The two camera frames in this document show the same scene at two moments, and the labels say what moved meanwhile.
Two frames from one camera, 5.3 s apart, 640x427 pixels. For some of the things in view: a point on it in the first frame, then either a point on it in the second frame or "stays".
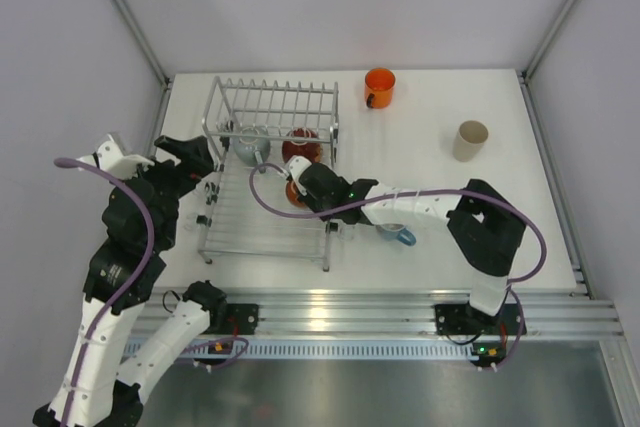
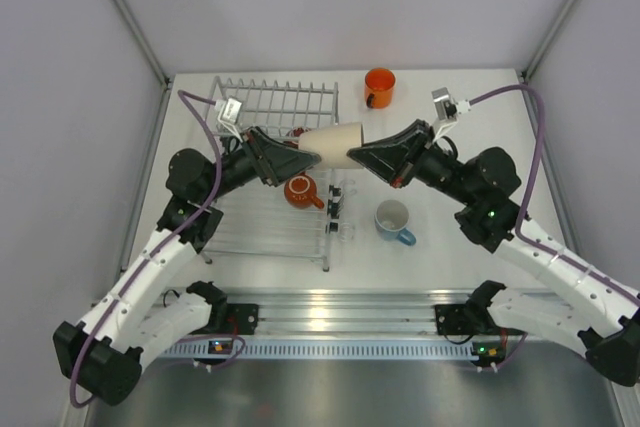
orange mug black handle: [379, 88] stays
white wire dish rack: [253, 128] stays
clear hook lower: [347, 233] stays
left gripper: [194, 154] → [277, 160]
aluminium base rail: [555, 312] stays
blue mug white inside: [396, 231] stays
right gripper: [304, 195] → [398, 159]
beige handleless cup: [469, 140] → [333, 143]
